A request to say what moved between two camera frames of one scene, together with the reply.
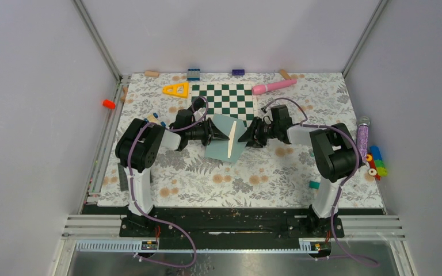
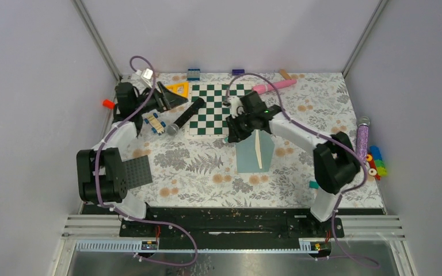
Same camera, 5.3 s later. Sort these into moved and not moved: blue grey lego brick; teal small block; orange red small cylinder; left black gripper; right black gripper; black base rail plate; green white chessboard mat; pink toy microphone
Moved: left black gripper; right black gripper
Not moved: pink toy microphone; green white chessboard mat; blue grey lego brick; teal small block; orange red small cylinder; black base rail plate
